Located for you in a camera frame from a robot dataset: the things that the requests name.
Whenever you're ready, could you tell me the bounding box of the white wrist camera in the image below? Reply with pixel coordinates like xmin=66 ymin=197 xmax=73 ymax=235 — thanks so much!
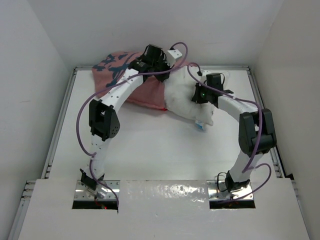
xmin=202 ymin=70 xmax=214 ymax=78
xmin=165 ymin=49 xmax=183 ymax=68

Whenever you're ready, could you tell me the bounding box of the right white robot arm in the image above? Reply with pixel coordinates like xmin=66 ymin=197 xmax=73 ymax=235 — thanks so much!
xmin=192 ymin=73 xmax=277 ymax=193

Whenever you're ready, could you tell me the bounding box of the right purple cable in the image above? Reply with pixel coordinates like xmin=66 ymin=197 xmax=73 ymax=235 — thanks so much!
xmin=187 ymin=62 xmax=273 ymax=201

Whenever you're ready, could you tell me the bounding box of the metal base plate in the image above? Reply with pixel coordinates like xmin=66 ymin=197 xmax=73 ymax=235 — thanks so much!
xmin=73 ymin=180 xmax=120 ymax=202
xmin=207 ymin=180 xmax=254 ymax=202

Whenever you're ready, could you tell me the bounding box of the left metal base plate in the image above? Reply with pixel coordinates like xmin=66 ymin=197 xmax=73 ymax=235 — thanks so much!
xmin=73 ymin=180 xmax=120 ymax=202

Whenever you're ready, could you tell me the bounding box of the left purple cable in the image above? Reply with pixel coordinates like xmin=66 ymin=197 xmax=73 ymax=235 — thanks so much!
xmin=76 ymin=42 xmax=190 ymax=203

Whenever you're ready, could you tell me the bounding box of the white pillow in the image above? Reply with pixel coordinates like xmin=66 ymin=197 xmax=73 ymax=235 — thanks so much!
xmin=164 ymin=66 xmax=215 ymax=126

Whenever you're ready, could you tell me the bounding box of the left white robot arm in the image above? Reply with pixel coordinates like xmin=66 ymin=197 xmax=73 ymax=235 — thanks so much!
xmin=80 ymin=44 xmax=182 ymax=193

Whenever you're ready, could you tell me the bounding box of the purple cable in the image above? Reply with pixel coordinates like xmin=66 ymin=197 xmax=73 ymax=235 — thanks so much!
xmin=76 ymin=42 xmax=190 ymax=203
xmin=187 ymin=62 xmax=273 ymax=201

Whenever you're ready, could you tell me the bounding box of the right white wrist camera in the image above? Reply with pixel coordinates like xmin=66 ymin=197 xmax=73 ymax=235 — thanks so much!
xmin=202 ymin=70 xmax=214 ymax=78

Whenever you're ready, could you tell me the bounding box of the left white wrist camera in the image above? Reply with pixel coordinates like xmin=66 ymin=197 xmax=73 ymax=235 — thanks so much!
xmin=165 ymin=49 xmax=183 ymax=68

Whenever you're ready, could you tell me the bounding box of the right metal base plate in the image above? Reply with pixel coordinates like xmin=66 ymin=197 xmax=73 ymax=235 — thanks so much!
xmin=207 ymin=180 xmax=254 ymax=202

